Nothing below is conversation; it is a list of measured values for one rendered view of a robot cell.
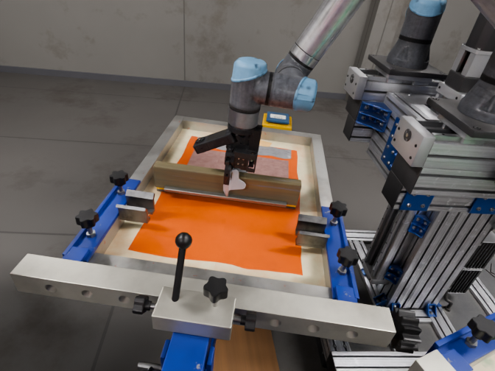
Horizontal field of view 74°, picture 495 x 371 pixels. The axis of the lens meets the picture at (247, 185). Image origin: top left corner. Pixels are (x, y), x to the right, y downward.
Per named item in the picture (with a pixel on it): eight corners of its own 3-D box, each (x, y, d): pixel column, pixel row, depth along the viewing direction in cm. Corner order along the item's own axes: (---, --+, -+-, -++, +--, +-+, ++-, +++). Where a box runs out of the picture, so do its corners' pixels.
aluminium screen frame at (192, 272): (176, 124, 134) (175, 115, 132) (318, 143, 133) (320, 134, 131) (71, 274, 70) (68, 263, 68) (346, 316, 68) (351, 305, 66)
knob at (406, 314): (369, 319, 65) (381, 296, 61) (398, 324, 65) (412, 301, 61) (377, 357, 59) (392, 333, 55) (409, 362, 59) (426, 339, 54)
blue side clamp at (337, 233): (316, 222, 94) (322, 202, 90) (334, 224, 94) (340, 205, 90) (326, 315, 69) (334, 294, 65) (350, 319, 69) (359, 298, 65)
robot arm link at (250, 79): (270, 68, 69) (230, 62, 69) (262, 116, 76) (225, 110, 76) (272, 59, 76) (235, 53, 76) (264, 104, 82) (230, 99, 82)
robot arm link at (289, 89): (316, 70, 80) (271, 62, 80) (320, 85, 70) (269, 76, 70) (308, 101, 84) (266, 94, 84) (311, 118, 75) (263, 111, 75)
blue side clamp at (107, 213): (125, 194, 95) (122, 174, 91) (142, 197, 95) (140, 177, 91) (68, 276, 71) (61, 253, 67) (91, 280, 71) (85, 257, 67)
